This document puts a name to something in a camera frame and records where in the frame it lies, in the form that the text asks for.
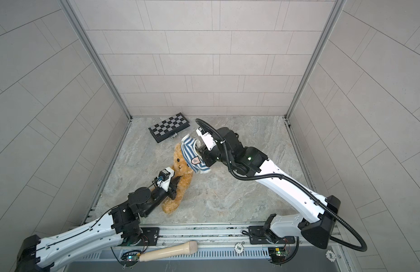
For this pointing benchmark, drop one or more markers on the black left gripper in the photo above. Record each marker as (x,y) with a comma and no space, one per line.
(172,190)

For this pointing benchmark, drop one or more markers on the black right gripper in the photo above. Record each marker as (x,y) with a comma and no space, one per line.
(206,157)

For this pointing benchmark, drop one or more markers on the blue white striped sweater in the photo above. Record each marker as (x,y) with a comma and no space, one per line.
(189,149)

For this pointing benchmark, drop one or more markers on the brown teddy bear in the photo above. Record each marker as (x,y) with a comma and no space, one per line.
(184,175)

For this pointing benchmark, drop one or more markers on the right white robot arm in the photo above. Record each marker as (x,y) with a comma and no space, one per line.
(313,221)

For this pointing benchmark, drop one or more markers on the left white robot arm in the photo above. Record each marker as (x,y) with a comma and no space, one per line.
(118,225)

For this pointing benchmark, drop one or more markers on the folded black chess board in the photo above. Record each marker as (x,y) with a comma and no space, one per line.
(169,127)

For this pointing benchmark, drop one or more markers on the left green circuit board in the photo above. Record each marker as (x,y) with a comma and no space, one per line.
(131,258)

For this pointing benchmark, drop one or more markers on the right circuit board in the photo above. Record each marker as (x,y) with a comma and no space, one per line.
(277,255)

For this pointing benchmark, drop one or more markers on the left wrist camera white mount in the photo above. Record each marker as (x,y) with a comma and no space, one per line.
(164,178)

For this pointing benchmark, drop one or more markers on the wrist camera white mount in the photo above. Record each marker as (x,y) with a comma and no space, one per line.
(164,178)
(207,138)

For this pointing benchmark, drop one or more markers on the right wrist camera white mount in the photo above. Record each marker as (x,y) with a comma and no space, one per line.
(207,138)

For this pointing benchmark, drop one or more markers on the beige wooden handle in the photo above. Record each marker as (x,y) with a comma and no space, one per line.
(187,248)

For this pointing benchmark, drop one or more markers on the aluminium mounting rail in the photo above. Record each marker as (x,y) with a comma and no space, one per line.
(203,234)

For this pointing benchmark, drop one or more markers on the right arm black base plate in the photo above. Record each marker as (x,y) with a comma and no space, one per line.
(257,237)

